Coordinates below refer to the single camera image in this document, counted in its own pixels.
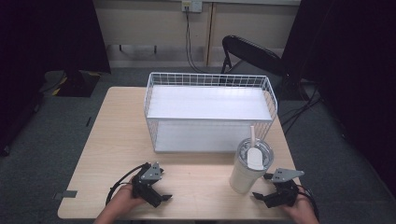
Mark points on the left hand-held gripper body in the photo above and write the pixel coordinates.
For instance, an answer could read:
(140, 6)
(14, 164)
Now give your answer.
(146, 188)

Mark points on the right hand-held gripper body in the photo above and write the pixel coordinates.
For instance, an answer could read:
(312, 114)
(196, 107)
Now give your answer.
(285, 194)

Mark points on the white tumbler cup with straw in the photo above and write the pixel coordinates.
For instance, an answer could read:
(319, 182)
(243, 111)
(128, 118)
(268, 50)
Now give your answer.
(244, 177)

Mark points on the person's right hand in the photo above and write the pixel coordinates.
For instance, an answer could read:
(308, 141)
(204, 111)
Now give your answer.
(302, 213)

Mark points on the person's left hand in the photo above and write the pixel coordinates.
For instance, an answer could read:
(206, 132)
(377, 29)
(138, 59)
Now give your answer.
(123, 199)

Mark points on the grey floor tape strip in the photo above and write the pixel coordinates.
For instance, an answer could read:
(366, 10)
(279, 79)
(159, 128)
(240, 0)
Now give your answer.
(66, 194)

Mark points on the stand base with yellow stripes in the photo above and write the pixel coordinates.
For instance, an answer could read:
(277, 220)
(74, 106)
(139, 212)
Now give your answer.
(77, 84)

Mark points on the black folding chair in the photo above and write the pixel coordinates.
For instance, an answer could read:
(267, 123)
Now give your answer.
(252, 53)

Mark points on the black curtain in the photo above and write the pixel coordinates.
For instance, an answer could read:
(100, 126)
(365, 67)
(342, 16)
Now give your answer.
(351, 77)
(46, 46)

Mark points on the white wall power outlet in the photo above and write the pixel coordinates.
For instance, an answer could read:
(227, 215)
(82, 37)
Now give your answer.
(191, 6)

